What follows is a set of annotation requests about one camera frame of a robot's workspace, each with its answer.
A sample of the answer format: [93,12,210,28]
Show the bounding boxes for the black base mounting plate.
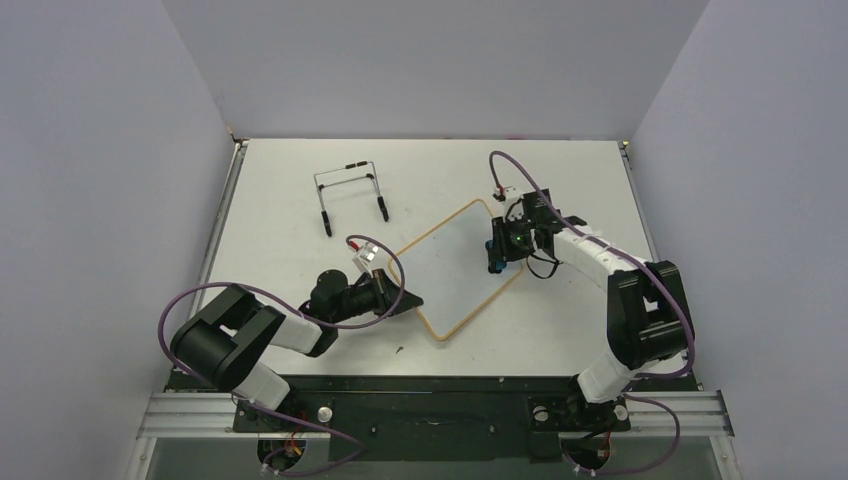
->
[142,373,726,476]

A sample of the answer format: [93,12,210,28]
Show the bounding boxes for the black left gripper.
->
[331,268,423,324]

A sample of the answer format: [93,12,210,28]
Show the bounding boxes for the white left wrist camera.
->
[350,241,381,273]

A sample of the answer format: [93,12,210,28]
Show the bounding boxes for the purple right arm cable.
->
[488,150,697,478]

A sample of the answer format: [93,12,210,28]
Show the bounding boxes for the metal wire whiteboard stand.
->
[312,160,390,238]

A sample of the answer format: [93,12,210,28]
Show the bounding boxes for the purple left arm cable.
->
[156,233,407,478]

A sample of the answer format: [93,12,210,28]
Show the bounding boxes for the aluminium front frame rail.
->
[137,390,735,440]

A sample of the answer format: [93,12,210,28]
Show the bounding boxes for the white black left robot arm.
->
[161,269,424,430]

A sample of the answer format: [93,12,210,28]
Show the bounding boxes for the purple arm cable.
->
[156,233,407,478]
[488,150,697,478]

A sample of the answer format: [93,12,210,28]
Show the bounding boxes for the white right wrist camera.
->
[493,186,526,222]

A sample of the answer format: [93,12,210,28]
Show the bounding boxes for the yellow framed whiteboard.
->
[388,199,525,341]

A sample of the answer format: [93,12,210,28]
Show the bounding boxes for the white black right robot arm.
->
[485,187,694,427]

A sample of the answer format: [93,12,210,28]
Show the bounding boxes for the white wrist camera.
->
[493,186,526,222]
[350,241,381,273]

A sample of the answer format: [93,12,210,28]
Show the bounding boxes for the blue whiteboard eraser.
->
[484,239,510,274]

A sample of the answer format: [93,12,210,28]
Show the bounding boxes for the aluminium table edge rail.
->
[617,140,662,262]

